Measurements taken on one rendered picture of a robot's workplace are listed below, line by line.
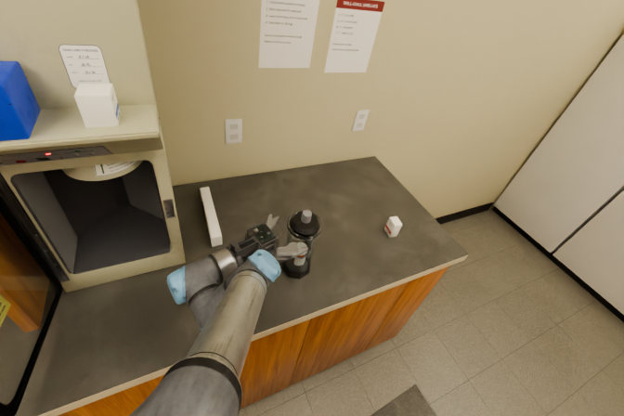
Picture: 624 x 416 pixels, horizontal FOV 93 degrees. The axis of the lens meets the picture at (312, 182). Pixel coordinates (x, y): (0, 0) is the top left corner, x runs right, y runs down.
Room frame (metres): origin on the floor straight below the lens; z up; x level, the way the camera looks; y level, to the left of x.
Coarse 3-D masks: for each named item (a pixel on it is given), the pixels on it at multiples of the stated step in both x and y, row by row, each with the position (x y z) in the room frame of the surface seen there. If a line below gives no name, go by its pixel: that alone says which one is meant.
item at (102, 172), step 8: (72, 168) 0.48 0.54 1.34; (80, 168) 0.48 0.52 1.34; (88, 168) 0.48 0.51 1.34; (96, 168) 0.49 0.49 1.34; (104, 168) 0.49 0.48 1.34; (112, 168) 0.50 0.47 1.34; (120, 168) 0.51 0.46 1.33; (128, 168) 0.53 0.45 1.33; (72, 176) 0.47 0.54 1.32; (80, 176) 0.47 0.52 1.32; (88, 176) 0.47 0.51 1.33; (96, 176) 0.48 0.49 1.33; (104, 176) 0.49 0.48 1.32; (112, 176) 0.49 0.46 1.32
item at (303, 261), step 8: (288, 224) 0.60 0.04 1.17; (320, 224) 0.63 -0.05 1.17; (288, 232) 0.61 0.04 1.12; (296, 232) 0.57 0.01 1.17; (288, 240) 0.59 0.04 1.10; (296, 240) 0.57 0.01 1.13; (304, 240) 0.57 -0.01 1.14; (312, 240) 0.58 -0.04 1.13; (312, 248) 0.59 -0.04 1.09; (296, 256) 0.57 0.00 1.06; (304, 256) 0.58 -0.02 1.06; (288, 264) 0.58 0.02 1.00; (296, 264) 0.57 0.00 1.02; (304, 264) 0.58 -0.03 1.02; (296, 272) 0.57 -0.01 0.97
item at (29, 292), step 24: (0, 216) 0.34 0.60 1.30; (0, 240) 0.31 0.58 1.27; (0, 264) 0.28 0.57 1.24; (24, 264) 0.32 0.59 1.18; (0, 288) 0.25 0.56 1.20; (24, 288) 0.28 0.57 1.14; (48, 288) 0.33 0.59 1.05; (0, 312) 0.22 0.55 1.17; (24, 312) 0.25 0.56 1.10; (0, 336) 0.19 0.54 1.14; (24, 336) 0.22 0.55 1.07; (0, 360) 0.16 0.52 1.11; (24, 360) 0.18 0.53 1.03; (0, 384) 0.13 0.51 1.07
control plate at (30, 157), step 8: (32, 152) 0.36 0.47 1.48; (40, 152) 0.37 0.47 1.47; (48, 152) 0.38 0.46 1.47; (56, 152) 0.39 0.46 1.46; (64, 152) 0.40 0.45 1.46; (72, 152) 0.41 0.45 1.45; (80, 152) 0.41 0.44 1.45; (88, 152) 0.42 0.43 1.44; (96, 152) 0.43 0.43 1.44; (104, 152) 0.45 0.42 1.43; (0, 160) 0.35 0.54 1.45; (8, 160) 0.36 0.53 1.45; (16, 160) 0.37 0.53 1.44; (24, 160) 0.38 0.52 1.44; (32, 160) 0.39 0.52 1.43
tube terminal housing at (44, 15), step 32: (0, 0) 0.45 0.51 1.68; (32, 0) 0.47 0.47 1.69; (64, 0) 0.49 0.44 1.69; (96, 0) 0.51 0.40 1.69; (128, 0) 0.54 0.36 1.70; (0, 32) 0.44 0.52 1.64; (32, 32) 0.46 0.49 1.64; (64, 32) 0.48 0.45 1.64; (96, 32) 0.51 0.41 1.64; (128, 32) 0.53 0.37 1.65; (32, 64) 0.45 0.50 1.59; (128, 64) 0.53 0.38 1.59; (64, 96) 0.47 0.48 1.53; (128, 96) 0.52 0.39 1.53; (160, 128) 0.55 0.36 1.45; (64, 160) 0.44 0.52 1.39; (96, 160) 0.47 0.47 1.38; (128, 160) 0.50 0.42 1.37; (160, 160) 0.54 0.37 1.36; (160, 192) 0.53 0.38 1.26; (160, 256) 0.51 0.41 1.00; (64, 288) 0.38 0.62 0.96
